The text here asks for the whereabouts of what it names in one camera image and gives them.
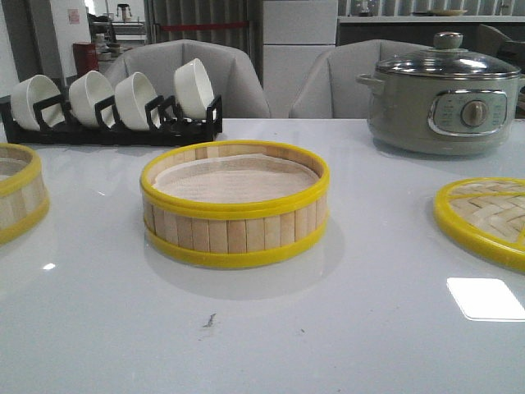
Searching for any woven bamboo steamer lid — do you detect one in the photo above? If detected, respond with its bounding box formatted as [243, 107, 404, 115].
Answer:
[433, 177, 524, 273]

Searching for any bamboo steamer tier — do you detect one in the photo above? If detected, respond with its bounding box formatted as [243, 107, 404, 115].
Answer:
[1, 143, 50, 245]
[140, 140, 330, 268]

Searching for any white steamer liner cloth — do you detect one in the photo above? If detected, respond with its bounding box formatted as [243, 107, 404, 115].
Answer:
[153, 153, 319, 204]

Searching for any black bowl rack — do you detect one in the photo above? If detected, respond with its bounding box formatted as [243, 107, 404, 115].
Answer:
[1, 94, 222, 147]

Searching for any left grey chair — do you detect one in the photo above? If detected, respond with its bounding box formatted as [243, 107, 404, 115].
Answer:
[103, 39, 271, 118]

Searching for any grey chair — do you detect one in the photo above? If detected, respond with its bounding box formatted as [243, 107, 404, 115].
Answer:
[289, 39, 425, 119]
[103, 39, 271, 118]

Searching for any white bowl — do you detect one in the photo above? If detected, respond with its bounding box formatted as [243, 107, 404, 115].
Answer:
[69, 71, 114, 128]
[115, 72, 158, 131]
[11, 75, 60, 131]
[174, 58, 215, 120]

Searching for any right grey chair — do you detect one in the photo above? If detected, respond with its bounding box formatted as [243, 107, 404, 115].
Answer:
[289, 39, 425, 119]

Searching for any white cabinet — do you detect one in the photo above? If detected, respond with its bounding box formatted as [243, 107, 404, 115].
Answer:
[262, 1, 338, 118]

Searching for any grey electric cooking pot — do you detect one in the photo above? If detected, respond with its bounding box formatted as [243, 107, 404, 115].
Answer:
[356, 71, 524, 156]

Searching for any red cylindrical container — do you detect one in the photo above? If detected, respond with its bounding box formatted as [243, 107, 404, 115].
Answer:
[72, 42, 98, 77]

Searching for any glass pot lid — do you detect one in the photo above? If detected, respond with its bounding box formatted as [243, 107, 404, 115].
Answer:
[376, 32, 521, 80]

